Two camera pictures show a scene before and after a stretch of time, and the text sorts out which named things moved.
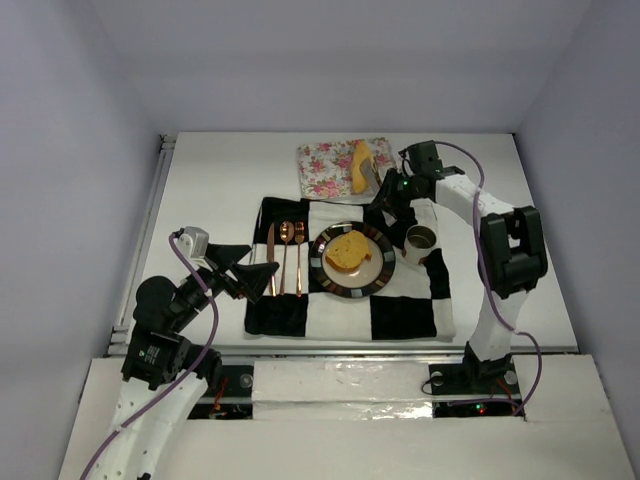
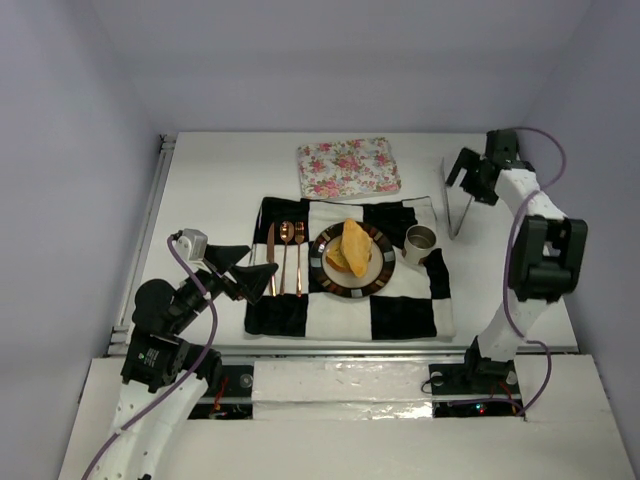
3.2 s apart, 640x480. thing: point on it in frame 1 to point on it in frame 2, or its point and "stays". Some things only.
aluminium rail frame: (134, 263) stays
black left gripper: (225, 272) stays
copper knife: (270, 254) stays
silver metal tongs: (370, 176) to (451, 233)
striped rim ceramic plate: (372, 276) stays
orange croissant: (360, 152) to (356, 247)
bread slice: (347, 251) stays
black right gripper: (395, 191) to (480, 175)
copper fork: (299, 235) stays
